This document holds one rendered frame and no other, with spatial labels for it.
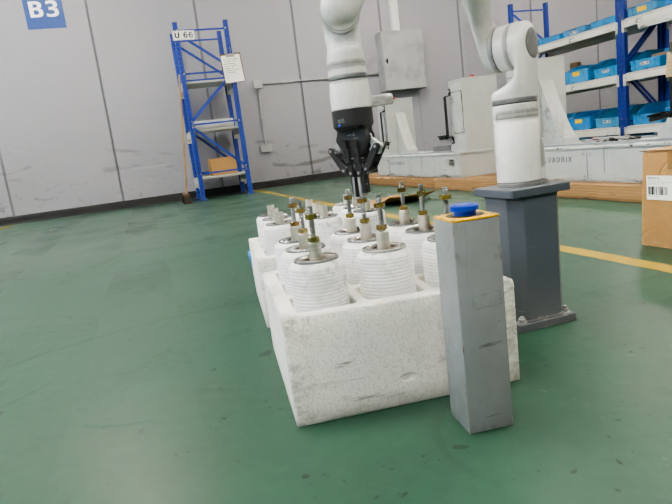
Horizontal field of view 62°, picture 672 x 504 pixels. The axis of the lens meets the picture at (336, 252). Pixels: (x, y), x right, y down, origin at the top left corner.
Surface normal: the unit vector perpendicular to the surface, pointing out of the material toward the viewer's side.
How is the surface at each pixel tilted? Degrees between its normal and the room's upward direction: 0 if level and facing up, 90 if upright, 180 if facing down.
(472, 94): 90
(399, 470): 0
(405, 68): 90
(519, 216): 90
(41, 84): 90
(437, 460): 0
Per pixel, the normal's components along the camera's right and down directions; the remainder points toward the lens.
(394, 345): 0.21, 0.16
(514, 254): -0.44, 0.22
